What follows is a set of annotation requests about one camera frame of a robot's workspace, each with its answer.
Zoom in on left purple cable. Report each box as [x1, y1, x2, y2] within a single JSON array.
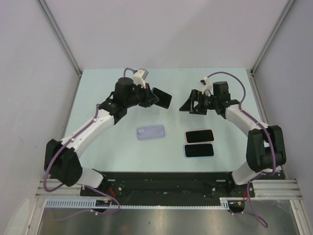
[[43, 67, 137, 221]]

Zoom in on blue phone case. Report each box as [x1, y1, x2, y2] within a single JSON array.
[[183, 143, 215, 159]]

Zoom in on aluminium frame post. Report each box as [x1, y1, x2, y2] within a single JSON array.
[[36, 0, 83, 78], [250, 0, 297, 75]]

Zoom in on aluminium cross rail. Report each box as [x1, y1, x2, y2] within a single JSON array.
[[35, 180, 302, 200]]

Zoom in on black phone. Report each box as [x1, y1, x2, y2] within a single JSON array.
[[152, 87, 172, 109], [185, 130, 214, 142], [184, 143, 214, 157]]

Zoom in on pink phone case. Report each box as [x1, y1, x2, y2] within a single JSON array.
[[184, 129, 215, 144]]

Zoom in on right aluminium frame post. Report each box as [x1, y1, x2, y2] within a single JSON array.
[[250, 0, 297, 75]]

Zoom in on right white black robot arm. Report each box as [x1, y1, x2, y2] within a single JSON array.
[[179, 81, 287, 196]]

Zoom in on purple phone case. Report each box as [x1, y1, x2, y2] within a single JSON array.
[[136, 125, 165, 141]]

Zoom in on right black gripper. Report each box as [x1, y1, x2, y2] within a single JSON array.
[[179, 90, 219, 116]]

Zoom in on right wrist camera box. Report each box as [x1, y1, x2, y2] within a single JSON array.
[[200, 77, 213, 96]]

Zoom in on left aluminium frame post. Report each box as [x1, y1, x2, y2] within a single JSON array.
[[36, 0, 83, 78]]

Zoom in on white slotted cable duct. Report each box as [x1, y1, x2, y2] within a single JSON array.
[[45, 198, 244, 210]]

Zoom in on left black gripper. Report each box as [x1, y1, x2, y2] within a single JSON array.
[[124, 82, 158, 108]]

